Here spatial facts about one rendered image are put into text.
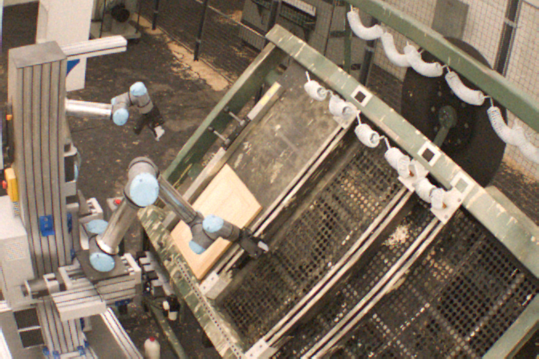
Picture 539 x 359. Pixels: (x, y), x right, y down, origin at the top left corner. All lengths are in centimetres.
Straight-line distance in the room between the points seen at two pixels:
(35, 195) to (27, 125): 37
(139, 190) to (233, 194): 82
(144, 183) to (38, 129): 54
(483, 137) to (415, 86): 55
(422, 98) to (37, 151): 188
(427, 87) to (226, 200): 114
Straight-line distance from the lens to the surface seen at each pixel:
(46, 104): 239
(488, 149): 271
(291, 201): 270
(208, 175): 317
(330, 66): 286
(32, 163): 253
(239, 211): 294
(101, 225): 265
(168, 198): 254
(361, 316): 229
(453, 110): 283
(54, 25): 648
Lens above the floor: 289
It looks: 29 degrees down
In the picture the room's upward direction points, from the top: 11 degrees clockwise
